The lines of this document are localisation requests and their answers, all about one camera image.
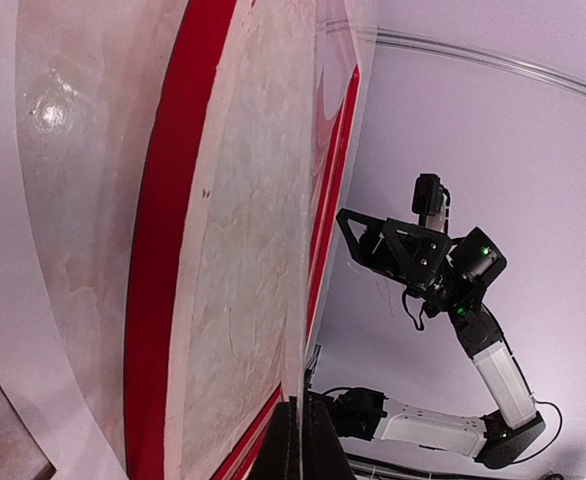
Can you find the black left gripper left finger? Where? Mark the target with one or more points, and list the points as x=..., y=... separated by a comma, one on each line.
x=278, y=456

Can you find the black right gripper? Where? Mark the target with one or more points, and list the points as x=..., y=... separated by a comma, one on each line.
x=406, y=253

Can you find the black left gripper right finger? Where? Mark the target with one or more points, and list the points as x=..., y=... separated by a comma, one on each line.
x=323, y=457

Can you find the red wooden picture frame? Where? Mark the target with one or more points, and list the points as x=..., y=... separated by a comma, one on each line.
x=253, y=139

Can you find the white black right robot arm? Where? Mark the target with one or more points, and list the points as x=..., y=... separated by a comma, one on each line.
x=450, y=276

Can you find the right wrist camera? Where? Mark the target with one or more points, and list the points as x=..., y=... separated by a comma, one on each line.
x=431, y=203

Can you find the right aluminium post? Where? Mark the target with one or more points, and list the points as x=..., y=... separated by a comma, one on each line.
x=470, y=54

